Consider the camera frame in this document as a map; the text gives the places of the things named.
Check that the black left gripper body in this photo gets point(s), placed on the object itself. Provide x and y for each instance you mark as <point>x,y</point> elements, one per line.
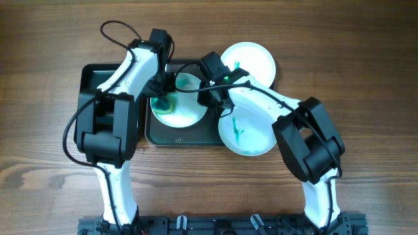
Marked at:
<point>158,87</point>

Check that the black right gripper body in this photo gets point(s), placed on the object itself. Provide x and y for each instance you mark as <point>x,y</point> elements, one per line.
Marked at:
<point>210,96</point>

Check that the green yellow sponge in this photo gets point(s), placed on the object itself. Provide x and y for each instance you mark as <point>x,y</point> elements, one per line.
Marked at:
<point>163,105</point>

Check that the white plate stained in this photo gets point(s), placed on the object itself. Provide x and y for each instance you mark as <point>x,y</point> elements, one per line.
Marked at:
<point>187,111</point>
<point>251,57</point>

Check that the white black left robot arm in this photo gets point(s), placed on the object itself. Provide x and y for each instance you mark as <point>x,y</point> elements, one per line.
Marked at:
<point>106,126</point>

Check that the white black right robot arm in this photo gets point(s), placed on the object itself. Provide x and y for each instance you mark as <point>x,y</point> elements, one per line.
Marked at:
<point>308,141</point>

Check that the dark grey serving tray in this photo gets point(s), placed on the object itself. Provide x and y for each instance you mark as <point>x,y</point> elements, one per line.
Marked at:
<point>203,133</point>

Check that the black water tray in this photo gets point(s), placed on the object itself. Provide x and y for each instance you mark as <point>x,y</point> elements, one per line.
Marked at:
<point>94,74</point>

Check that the light blue plate stained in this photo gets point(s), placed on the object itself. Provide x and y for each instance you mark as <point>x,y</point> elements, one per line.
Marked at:
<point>246,133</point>

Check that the white plate top stained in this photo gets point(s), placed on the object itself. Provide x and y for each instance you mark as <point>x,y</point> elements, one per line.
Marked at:
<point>251,57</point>

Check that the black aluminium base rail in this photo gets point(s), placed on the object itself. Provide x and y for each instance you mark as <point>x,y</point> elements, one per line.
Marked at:
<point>345,223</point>

